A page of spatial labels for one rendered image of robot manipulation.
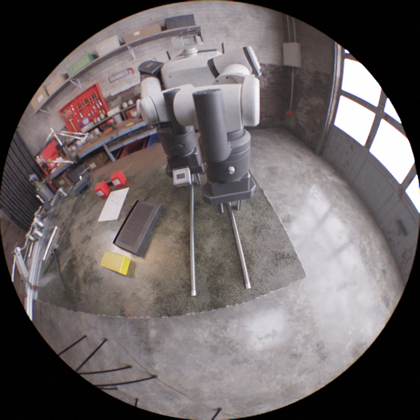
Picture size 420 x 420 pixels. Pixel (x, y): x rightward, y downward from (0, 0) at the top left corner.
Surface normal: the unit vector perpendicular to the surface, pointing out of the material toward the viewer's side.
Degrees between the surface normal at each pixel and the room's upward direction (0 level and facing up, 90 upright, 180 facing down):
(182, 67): 60
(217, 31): 90
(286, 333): 0
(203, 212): 0
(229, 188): 90
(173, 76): 105
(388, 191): 90
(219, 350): 0
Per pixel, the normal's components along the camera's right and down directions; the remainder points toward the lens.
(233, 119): -0.28, 0.80
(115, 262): -0.14, -0.59
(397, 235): -0.97, 0.25
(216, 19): 0.22, 0.76
